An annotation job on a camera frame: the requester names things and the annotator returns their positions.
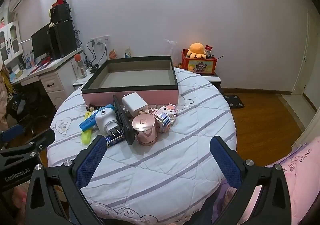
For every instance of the clear bottle with red cap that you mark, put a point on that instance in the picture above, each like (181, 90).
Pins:
(80, 67)

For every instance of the white desk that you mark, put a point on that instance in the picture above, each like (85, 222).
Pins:
(50, 82)

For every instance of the rose gold jar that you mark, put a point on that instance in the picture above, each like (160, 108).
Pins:
(145, 127)

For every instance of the white charger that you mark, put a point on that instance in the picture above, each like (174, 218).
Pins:
(133, 103)

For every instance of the black floor scale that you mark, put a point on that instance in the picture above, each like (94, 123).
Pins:
(233, 101)

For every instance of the black monitor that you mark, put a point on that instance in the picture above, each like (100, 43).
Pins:
(40, 42)

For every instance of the red card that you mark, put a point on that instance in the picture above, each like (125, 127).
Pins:
(208, 48)

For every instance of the red printed box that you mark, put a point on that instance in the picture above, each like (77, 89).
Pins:
(200, 66)

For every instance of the white door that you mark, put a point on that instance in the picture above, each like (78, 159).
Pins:
(310, 59)

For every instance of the white low cabinet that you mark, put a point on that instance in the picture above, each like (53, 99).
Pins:
(212, 79)

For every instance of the clear plastic bag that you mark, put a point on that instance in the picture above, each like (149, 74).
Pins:
(172, 49)

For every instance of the blue marker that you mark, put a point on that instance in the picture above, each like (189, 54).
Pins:
(87, 122)

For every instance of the black computer tower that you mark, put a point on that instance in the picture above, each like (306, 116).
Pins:
(62, 39)

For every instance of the black office chair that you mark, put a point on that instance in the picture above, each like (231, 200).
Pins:
(27, 107)

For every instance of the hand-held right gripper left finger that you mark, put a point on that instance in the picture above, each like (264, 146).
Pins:
(91, 162)

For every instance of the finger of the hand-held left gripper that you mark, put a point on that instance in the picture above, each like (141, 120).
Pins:
(12, 131)
(42, 138)

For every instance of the orange octopus plush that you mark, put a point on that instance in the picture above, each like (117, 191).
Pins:
(196, 49)

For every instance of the white round plug adapter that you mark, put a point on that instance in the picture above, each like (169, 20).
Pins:
(105, 119)

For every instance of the pink printed blanket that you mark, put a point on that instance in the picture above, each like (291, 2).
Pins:
(300, 172)

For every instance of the pink box with black rim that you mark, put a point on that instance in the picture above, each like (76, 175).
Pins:
(130, 96)

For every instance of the white striped quilt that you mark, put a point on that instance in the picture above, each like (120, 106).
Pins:
(162, 165)

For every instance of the white wall outlet strip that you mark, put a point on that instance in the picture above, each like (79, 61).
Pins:
(100, 39)

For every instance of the white nightstand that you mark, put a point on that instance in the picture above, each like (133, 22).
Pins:
(83, 81)

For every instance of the pink white block cat figure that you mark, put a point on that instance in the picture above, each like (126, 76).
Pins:
(162, 117)

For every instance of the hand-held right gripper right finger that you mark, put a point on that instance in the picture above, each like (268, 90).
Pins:
(225, 162)

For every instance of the yellow highlighter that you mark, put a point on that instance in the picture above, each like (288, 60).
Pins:
(86, 137)

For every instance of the blue battery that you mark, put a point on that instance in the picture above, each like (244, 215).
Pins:
(113, 141)

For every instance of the black case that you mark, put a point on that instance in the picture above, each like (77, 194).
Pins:
(125, 124)

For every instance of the white glass-door cabinet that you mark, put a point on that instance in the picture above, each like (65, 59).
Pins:
(10, 39)

